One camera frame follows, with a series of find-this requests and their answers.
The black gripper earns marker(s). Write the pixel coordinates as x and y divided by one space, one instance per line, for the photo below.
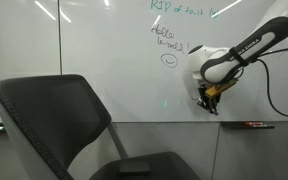
203 97

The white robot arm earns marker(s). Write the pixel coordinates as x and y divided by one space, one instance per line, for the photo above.
214 69

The red whiteboard marker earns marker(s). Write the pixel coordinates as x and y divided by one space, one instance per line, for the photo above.
254 124

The large white whiteboard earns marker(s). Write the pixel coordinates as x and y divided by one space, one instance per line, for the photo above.
134 54

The black mesh office chair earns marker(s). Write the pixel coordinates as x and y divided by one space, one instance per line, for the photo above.
51 119

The left whiteboard panel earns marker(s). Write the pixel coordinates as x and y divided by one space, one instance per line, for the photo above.
29 38

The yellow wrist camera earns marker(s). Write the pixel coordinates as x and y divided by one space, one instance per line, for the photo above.
216 90

